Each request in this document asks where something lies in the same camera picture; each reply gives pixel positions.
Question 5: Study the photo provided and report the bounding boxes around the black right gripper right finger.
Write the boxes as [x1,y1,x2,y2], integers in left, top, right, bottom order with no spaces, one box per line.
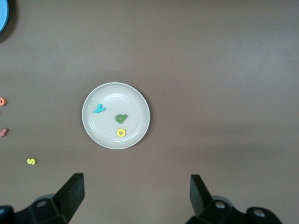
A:
[186,174,283,224]

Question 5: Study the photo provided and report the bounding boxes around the brown table cover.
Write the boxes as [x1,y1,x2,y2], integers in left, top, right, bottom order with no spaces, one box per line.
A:
[0,0,299,224]

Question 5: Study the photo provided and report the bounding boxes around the green foam letter d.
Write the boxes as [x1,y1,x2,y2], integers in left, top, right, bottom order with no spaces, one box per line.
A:
[115,113,128,124]

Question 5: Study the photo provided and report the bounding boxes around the teal foam letter y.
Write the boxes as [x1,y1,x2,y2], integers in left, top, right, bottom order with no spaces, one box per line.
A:
[93,103,106,114]

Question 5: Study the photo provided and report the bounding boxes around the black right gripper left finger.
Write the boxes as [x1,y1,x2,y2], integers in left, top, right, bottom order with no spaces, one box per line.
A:
[0,172,85,224]

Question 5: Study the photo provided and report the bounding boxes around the blue round plate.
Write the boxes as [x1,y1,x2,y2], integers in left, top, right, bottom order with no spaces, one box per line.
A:
[0,0,9,35]

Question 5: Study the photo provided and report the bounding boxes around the beige brown round plate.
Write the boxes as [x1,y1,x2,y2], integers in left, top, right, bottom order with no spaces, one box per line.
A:
[81,82,150,150]

